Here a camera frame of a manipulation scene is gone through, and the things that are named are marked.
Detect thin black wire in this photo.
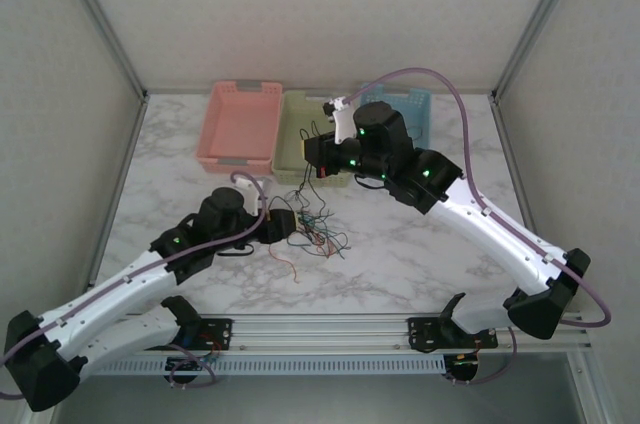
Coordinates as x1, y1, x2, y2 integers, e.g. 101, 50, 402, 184
284, 117, 336, 225

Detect thin blue wire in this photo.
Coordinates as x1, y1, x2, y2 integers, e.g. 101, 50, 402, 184
294, 216, 352, 260

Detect green plastic basket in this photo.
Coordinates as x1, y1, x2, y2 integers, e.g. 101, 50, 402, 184
271, 89, 355, 189

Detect blue plastic basket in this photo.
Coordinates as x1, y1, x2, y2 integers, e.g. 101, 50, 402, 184
359, 82, 432, 151

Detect pink plastic basket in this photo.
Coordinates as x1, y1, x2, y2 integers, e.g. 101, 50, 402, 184
195, 79, 285, 176

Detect black controller board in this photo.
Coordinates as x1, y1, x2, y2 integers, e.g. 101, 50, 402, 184
164, 354, 214, 378
444, 352, 482, 383

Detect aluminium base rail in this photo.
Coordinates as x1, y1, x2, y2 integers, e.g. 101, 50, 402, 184
114, 311, 594, 353

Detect aluminium table side rail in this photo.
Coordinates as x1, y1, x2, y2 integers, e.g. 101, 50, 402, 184
87, 93, 150, 290
489, 93, 561, 265

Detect grey slotted cable duct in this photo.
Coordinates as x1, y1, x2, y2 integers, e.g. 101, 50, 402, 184
92, 354, 447, 376

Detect aluminium frame post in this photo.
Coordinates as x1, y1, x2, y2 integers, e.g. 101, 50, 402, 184
57, 0, 150, 101
491, 0, 591, 103

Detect aluminium frame leg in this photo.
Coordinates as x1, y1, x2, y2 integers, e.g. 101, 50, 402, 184
567, 351, 609, 424

